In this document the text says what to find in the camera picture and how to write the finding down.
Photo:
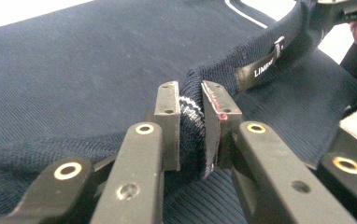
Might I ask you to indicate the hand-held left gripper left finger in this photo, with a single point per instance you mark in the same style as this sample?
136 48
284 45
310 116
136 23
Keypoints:
168 130

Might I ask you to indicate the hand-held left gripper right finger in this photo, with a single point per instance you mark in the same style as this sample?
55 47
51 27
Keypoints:
218 124

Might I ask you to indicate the dark navy knit vest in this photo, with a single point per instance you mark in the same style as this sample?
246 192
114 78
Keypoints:
74 77

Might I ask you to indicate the white table cover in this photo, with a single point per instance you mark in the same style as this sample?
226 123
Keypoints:
17 12

